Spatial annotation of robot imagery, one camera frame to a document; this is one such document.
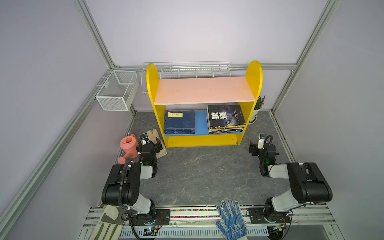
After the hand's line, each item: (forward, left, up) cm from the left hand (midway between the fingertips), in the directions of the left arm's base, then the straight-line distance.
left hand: (150, 141), depth 92 cm
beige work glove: (+12, +3, -10) cm, 15 cm away
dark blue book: (+6, -19, +9) cm, 22 cm away
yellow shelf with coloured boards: (+12, -34, +11) cm, 38 cm away
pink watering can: (-3, +11, +2) cm, 12 cm away
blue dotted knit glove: (-46, -44, -9) cm, 64 cm away
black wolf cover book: (+6, -43, +14) cm, 46 cm away
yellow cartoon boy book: (0, -45, +8) cm, 46 cm away
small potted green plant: (+21, -73, +7) cm, 76 cm away
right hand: (-5, -68, -2) cm, 69 cm away
